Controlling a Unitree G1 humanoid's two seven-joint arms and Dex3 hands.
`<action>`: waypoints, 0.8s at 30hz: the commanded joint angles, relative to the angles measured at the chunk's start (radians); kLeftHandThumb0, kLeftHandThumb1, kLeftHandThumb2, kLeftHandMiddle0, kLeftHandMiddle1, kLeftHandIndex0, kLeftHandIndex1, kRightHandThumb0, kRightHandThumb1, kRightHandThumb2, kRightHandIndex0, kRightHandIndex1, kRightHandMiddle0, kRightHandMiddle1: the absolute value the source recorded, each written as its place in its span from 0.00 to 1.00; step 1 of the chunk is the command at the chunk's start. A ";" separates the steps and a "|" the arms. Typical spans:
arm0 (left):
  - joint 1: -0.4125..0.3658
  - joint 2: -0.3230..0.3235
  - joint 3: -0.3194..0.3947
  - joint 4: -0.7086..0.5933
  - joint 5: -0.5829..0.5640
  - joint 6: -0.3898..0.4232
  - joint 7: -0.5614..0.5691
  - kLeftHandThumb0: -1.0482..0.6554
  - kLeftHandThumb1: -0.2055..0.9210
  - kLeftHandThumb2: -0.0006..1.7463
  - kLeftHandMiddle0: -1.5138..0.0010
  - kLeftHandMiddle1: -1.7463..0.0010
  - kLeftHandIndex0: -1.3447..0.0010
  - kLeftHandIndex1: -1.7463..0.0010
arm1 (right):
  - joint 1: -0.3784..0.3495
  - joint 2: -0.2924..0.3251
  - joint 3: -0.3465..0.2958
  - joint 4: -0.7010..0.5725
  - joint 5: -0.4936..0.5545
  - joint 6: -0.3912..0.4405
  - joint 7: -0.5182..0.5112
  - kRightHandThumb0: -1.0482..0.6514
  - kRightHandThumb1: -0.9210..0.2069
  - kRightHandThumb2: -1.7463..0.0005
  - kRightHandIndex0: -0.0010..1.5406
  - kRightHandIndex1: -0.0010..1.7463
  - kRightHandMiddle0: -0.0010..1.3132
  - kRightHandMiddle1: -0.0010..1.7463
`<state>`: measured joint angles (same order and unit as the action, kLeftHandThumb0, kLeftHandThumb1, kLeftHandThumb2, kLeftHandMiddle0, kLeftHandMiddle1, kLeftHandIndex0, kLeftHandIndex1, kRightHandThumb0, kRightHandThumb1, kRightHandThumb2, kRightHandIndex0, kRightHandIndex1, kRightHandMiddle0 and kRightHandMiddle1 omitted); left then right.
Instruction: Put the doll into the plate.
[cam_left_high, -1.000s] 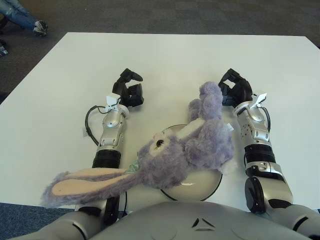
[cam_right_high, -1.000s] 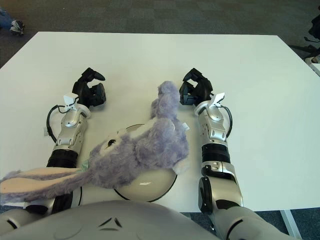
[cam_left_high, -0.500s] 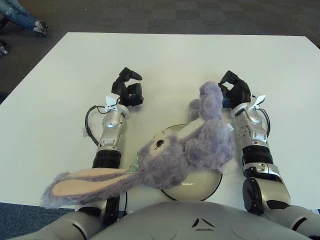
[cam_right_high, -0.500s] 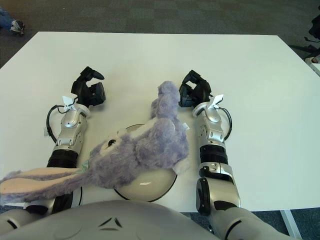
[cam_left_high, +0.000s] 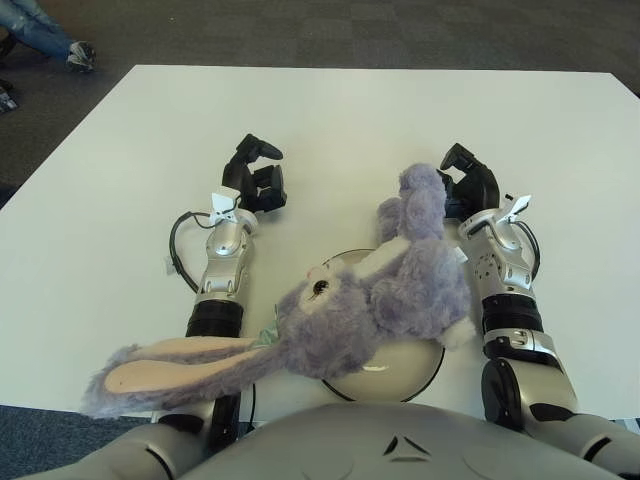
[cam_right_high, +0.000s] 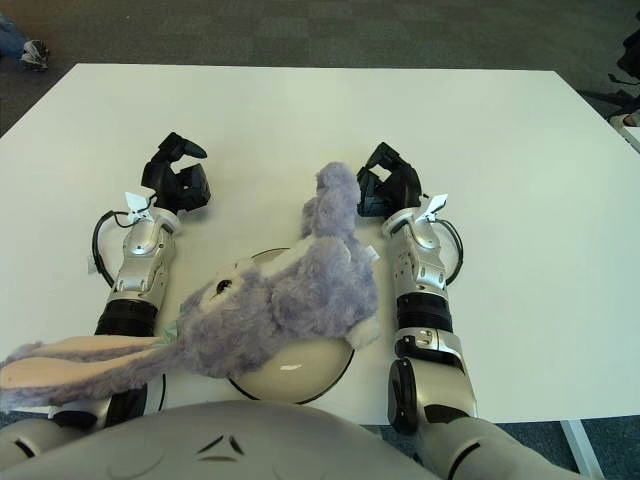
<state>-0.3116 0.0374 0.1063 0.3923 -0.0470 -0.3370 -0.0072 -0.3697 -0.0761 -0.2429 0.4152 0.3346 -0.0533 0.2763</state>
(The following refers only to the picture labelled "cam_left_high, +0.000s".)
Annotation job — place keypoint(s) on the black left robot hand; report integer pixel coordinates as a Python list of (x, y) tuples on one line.
[(247, 182)]

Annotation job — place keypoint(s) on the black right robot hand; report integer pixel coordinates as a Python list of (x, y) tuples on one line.
[(475, 187)]

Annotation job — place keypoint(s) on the purple plush bunny doll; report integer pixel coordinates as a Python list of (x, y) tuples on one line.
[(350, 320)]

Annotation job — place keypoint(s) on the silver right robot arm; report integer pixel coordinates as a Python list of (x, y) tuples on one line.
[(510, 290)]

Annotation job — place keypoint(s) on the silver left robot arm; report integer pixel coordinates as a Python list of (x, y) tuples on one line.
[(222, 270)]

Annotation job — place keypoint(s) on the white plate black rim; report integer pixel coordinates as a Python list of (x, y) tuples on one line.
[(400, 370)]

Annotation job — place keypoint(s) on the grey sneaker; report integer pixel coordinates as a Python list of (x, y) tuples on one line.
[(81, 55)]

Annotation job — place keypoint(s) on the blue jeans leg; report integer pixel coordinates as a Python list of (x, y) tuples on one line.
[(32, 22)]

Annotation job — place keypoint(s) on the grey robot torso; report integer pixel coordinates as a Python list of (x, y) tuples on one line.
[(350, 445)]

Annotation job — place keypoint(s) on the white table leg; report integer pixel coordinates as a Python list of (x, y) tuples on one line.
[(631, 424)]

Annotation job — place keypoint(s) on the white left wrist mount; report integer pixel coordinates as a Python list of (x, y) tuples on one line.
[(222, 202)]

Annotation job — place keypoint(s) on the white wrist mount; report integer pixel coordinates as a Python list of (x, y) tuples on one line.
[(517, 205), (222, 202)]

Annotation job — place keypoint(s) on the white right wrist mount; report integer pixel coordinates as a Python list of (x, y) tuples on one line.
[(517, 205)]

